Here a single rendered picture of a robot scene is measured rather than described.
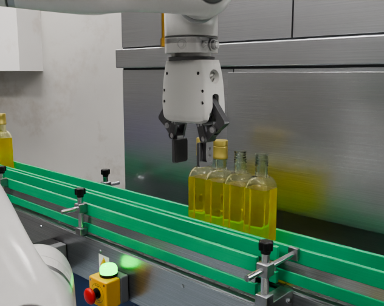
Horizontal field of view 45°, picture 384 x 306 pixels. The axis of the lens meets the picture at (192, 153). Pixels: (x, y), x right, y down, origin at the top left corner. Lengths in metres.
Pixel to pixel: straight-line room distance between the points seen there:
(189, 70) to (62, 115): 3.48
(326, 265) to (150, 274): 0.41
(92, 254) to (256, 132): 0.54
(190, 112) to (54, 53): 3.49
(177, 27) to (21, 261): 0.40
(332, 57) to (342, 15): 0.09
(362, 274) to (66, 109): 3.47
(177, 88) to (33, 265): 0.34
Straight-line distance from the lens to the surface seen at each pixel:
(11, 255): 0.70
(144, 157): 1.54
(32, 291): 0.69
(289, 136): 1.14
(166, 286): 1.11
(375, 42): 1.06
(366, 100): 1.05
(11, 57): 4.04
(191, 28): 0.72
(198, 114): 0.72
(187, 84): 0.73
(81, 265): 1.38
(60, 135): 4.20
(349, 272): 0.95
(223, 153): 1.10
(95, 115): 4.01
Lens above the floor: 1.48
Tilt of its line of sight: 10 degrees down
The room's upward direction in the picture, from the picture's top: straight up
